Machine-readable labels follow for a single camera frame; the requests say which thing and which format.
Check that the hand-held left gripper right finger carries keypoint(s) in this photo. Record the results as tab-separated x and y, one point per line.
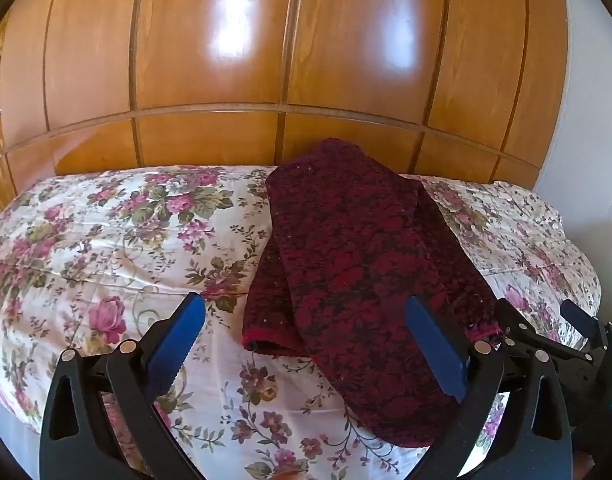
435	345

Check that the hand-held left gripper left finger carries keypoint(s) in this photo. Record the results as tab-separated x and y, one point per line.
178	340

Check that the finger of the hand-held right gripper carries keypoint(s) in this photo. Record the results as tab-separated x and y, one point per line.
576	319
515	322

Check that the dark red patterned knit garment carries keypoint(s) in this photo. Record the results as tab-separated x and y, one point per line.
356	255

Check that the floral bedsheet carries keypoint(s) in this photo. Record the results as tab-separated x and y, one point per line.
116	245

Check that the wooden wardrobe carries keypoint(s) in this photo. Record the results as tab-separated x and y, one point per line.
266	60

